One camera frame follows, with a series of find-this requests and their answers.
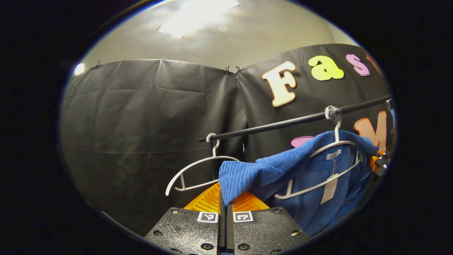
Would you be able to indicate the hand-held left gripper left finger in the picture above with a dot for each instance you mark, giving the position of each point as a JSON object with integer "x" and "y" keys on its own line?
{"x": 191, "y": 230}

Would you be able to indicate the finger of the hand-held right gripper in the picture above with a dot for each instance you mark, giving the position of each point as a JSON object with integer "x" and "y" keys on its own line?
{"x": 381, "y": 163}

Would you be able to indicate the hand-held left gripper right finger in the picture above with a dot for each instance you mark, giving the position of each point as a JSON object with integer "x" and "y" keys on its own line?
{"x": 262, "y": 230}

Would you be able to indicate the white hanger with taped hook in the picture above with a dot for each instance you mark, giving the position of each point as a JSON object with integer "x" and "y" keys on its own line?
{"x": 333, "y": 113}

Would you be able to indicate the white plain hanger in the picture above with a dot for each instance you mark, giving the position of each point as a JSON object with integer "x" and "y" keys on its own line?
{"x": 214, "y": 150}

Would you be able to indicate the black metal clothes rack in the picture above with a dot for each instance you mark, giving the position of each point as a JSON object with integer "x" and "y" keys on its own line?
{"x": 276, "y": 125}

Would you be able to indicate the white paper hang tag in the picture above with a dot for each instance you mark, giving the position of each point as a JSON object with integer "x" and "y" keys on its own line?
{"x": 330, "y": 189}

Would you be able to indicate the black backdrop cloth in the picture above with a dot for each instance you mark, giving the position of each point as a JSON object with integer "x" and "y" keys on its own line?
{"x": 141, "y": 117}

